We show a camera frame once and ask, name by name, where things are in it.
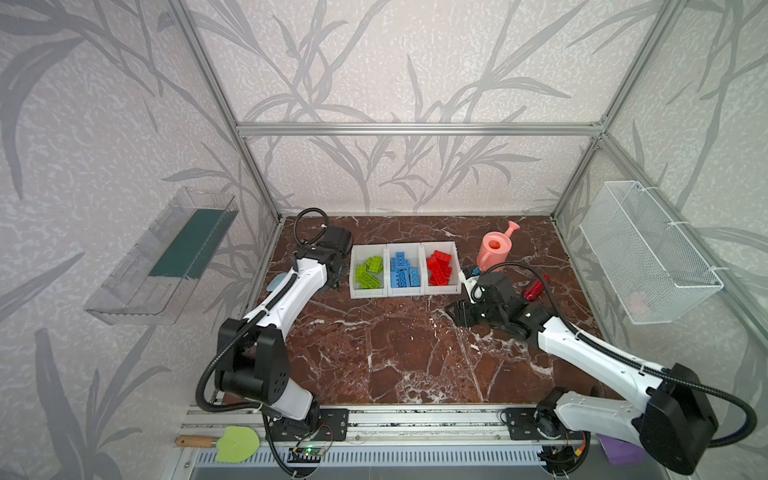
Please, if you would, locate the red lego brick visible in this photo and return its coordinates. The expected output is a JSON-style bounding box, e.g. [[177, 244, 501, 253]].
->
[[432, 250, 452, 266], [427, 257, 452, 278], [429, 272, 450, 286]]

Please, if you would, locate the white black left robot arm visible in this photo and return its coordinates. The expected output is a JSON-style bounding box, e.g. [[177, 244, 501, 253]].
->
[[195, 207, 353, 435]]

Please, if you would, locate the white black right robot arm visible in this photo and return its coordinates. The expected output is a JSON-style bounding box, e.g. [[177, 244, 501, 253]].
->
[[449, 263, 758, 475]]

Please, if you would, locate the white right sorting bin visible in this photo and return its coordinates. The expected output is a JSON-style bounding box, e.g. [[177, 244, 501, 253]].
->
[[419, 241, 462, 295]]

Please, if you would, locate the pink toy watering can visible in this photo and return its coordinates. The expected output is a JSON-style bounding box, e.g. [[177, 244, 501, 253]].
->
[[476, 221, 520, 272]]

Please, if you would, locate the light blue toy trowel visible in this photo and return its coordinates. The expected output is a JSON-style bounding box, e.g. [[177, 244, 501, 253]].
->
[[266, 272, 288, 292]]

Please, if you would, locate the white middle sorting bin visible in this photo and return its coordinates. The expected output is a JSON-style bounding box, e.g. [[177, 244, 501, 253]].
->
[[385, 243, 424, 297]]

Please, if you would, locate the red handled tool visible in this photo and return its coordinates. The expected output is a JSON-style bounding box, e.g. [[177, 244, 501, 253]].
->
[[522, 275, 549, 302]]

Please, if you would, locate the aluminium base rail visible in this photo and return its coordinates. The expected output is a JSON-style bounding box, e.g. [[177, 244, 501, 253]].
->
[[179, 403, 601, 448]]

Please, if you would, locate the white wire wall basket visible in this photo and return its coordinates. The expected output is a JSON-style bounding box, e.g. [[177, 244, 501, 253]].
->
[[580, 180, 724, 325]]

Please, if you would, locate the clear wall shelf green mat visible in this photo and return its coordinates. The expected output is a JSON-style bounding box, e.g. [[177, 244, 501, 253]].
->
[[84, 187, 239, 326]]

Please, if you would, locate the purple toy shovel pink handle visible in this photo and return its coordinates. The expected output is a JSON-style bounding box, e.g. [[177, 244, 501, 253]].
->
[[598, 435, 645, 466]]

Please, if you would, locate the green toy spade wooden handle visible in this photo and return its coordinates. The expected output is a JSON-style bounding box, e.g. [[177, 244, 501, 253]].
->
[[174, 426, 261, 464]]

